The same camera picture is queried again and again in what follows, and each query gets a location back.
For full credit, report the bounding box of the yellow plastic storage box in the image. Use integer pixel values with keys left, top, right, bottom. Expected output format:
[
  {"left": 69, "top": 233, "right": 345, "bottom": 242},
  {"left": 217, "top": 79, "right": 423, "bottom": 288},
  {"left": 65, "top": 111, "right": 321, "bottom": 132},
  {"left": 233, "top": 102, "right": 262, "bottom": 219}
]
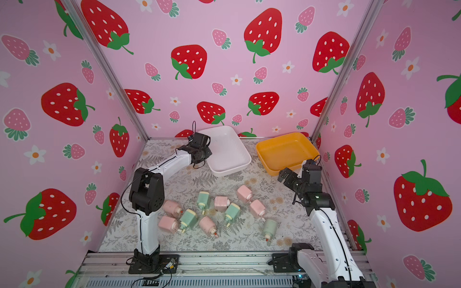
[{"left": 256, "top": 132, "right": 319, "bottom": 176}]

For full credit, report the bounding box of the white plastic storage box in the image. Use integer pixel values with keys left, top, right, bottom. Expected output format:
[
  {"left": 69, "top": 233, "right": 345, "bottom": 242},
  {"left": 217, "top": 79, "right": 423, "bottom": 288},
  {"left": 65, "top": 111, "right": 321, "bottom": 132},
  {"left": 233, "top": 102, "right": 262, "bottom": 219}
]
[{"left": 199, "top": 126, "right": 252, "bottom": 177}]

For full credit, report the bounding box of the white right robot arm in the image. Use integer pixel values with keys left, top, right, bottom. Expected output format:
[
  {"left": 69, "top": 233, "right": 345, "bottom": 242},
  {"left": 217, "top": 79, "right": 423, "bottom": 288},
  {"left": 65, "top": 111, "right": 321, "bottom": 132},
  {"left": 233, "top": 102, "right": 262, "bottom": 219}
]
[{"left": 278, "top": 160, "right": 369, "bottom": 288}]

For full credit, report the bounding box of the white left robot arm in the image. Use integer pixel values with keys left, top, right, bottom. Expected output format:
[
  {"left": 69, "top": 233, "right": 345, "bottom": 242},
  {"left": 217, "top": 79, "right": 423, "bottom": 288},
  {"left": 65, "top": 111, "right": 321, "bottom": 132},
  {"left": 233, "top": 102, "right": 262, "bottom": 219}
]
[{"left": 128, "top": 133, "right": 212, "bottom": 256}]

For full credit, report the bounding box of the green sharpener upper middle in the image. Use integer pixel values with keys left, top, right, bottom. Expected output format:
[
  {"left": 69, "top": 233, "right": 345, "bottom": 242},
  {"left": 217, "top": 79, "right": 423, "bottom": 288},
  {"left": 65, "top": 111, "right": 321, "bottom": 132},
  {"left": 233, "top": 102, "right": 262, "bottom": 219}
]
[{"left": 197, "top": 192, "right": 210, "bottom": 215}]

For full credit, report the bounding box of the green sharpener centre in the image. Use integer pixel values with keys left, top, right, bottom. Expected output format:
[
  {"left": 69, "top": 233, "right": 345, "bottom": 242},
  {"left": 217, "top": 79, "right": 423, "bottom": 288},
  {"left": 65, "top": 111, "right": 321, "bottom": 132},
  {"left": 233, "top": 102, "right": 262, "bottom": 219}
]
[{"left": 224, "top": 203, "right": 241, "bottom": 227}]

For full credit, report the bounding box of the green sharpener lower left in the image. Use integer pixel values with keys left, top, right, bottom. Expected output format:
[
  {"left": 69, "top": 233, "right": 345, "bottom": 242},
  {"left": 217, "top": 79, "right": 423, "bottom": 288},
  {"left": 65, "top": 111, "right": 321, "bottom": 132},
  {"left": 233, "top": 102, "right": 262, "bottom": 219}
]
[{"left": 179, "top": 209, "right": 198, "bottom": 234}]

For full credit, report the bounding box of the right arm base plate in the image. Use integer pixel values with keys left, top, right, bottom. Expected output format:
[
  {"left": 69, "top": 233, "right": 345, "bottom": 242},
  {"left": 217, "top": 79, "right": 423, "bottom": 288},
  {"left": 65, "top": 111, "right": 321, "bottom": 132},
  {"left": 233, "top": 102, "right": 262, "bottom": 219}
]
[{"left": 267, "top": 243, "right": 315, "bottom": 274}]

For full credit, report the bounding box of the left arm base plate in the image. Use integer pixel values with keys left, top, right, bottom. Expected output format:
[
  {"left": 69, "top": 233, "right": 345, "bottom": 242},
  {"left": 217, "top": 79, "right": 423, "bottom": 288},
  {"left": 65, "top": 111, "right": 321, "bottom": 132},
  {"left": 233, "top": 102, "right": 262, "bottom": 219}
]
[{"left": 128, "top": 249, "right": 180, "bottom": 274}]

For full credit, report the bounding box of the aluminium front rail frame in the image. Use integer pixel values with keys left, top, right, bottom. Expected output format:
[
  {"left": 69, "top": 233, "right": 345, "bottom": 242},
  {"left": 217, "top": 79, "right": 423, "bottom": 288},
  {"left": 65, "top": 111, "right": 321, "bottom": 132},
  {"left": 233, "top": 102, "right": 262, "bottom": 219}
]
[{"left": 68, "top": 251, "right": 315, "bottom": 288}]

